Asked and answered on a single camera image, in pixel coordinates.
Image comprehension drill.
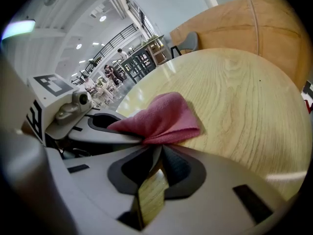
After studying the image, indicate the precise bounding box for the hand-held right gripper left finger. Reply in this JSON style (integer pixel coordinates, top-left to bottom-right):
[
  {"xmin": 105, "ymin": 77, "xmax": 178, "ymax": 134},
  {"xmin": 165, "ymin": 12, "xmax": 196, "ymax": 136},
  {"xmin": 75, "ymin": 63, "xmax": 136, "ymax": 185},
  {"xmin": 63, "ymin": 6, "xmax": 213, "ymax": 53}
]
[{"xmin": 46, "ymin": 144, "xmax": 162, "ymax": 235}]

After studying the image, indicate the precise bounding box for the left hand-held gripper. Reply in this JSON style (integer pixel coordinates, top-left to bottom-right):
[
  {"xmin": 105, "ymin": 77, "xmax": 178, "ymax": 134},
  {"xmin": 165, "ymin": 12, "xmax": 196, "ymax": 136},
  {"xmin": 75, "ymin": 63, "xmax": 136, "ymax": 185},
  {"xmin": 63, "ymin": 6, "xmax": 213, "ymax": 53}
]
[{"xmin": 25, "ymin": 73, "xmax": 145, "ymax": 147}]

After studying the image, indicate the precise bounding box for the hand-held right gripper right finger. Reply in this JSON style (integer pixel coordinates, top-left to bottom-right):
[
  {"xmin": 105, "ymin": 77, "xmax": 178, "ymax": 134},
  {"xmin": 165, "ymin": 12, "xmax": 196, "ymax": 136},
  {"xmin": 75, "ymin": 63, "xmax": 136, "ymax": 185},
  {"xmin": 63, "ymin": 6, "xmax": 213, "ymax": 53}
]
[{"xmin": 144, "ymin": 144, "xmax": 300, "ymax": 235}]

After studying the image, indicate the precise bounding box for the pink cloth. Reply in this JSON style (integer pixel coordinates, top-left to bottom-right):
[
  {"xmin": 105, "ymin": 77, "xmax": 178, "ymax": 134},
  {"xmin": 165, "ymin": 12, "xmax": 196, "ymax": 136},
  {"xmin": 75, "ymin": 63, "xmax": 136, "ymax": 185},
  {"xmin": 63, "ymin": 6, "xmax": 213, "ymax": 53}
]
[{"xmin": 107, "ymin": 92, "xmax": 201, "ymax": 145}]

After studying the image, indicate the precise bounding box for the dark wooden dining table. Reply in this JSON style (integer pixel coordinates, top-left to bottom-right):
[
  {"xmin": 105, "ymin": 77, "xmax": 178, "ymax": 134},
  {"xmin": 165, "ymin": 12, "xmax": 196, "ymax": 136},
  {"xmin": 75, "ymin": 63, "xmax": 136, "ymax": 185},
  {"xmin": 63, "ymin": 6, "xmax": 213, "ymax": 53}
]
[{"xmin": 121, "ymin": 54, "xmax": 157, "ymax": 84}]

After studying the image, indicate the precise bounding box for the round light wooden table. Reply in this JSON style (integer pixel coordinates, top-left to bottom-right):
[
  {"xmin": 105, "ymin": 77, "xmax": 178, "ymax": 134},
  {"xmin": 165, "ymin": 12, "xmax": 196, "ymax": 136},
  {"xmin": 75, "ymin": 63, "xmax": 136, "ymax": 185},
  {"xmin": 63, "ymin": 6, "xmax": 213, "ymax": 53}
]
[{"xmin": 116, "ymin": 47, "xmax": 309, "ymax": 230}]

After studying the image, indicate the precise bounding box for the black balcony railing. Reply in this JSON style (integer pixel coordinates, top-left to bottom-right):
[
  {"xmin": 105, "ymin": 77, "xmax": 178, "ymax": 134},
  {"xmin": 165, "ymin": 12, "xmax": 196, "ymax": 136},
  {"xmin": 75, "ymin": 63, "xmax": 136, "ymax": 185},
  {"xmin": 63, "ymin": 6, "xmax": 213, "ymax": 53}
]
[{"xmin": 84, "ymin": 23, "xmax": 137, "ymax": 75}]

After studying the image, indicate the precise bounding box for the light wooden plant shelf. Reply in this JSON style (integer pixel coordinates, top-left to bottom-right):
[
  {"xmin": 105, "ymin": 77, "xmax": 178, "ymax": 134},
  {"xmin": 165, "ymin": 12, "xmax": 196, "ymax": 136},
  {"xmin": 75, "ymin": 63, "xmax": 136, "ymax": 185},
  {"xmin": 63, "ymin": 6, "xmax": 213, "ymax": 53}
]
[{"xmin": 141, "ymin": 34, "xmax": 172, "ymax": 66}]

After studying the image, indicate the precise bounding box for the tall dark-framed window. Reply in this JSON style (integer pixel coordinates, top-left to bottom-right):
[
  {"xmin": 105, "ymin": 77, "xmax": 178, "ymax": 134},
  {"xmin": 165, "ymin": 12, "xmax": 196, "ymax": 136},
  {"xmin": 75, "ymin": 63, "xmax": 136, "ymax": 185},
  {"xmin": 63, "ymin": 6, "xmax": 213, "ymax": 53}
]
[{"xmin": 123, "ymin": 0, "xmax": 157, "ymax": 40}]

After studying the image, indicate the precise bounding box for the grey chair with black legs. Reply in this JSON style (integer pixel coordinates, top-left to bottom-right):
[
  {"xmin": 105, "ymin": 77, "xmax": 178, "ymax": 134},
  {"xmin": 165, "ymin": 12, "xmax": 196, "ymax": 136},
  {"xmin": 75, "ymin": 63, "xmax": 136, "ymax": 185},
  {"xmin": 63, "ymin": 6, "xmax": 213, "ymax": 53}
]
[{"xmin": 170, "ymin": 31, "xmax": 199, "ymax": 58}]

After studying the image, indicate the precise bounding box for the large orange wooden panel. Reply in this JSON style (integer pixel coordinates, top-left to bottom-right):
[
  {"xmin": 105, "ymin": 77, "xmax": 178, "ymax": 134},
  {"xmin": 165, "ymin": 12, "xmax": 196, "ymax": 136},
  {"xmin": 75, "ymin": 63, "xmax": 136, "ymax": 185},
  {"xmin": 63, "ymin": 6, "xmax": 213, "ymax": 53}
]
[{"xmin": 170, "ymin": 0, "xmax": 306, "ymax": 90}]

